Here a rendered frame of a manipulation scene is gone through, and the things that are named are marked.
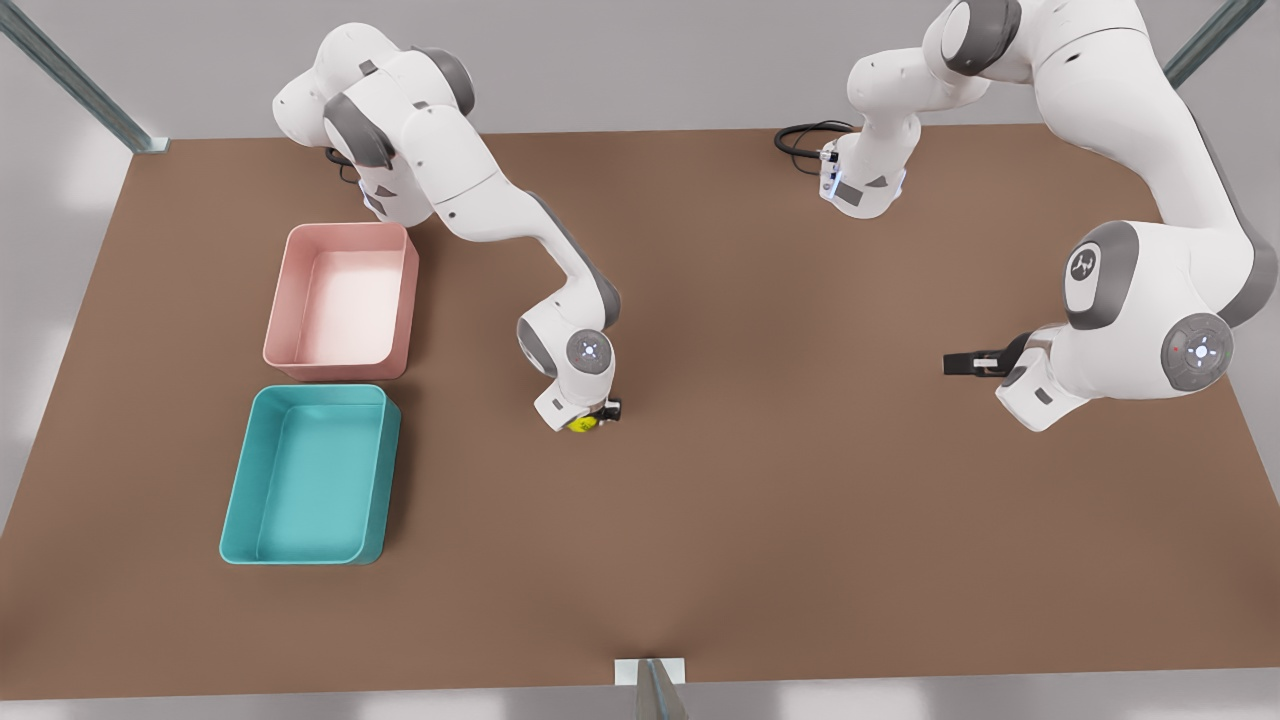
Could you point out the silver frame post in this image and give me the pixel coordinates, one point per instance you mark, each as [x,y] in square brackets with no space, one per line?
[80,80]
[652,688]
[1210,40]

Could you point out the pink rectangular tray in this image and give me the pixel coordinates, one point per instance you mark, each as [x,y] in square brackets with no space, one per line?
[343,300]

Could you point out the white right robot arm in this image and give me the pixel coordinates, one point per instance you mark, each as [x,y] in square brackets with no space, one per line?
[470,170]

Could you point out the small yellow round object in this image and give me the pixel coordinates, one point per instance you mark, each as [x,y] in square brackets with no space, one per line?
[582,423]

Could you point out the teal rectangular tray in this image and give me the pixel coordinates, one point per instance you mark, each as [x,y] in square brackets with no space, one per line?
[312,474]

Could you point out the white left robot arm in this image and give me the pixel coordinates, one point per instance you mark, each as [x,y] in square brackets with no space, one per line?
[1130,130]

